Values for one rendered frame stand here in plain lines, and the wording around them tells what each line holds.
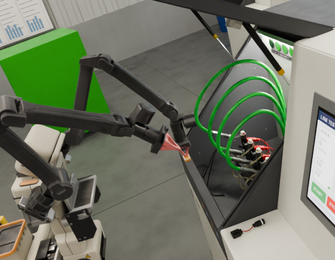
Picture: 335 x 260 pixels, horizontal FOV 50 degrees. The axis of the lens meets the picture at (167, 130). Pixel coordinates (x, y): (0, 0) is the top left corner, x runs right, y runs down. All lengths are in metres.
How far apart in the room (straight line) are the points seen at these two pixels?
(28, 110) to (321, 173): 0.86
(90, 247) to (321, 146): 1.14
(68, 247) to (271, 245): 0.91
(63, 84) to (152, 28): 3.90
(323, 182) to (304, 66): 0.32
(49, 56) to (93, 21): 3.39
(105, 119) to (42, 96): 3.35
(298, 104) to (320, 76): 0.14
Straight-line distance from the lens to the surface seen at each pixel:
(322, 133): 1.03
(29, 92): 4.54
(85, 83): 1.66
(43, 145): 1.50
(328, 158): 1.03
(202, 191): 1.57
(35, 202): 1.44
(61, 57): 4.54
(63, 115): 1.19
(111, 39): 7.89
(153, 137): 1.32
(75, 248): 1.75
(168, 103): 1.65
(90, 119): 1.23
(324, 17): 1.51
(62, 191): 1.38
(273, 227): 1.31
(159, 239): 2.85
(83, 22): 7.76
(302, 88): 1.10
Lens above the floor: 1.89
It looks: 26 degrees down
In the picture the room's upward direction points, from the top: 18 degrees counter-clockwise
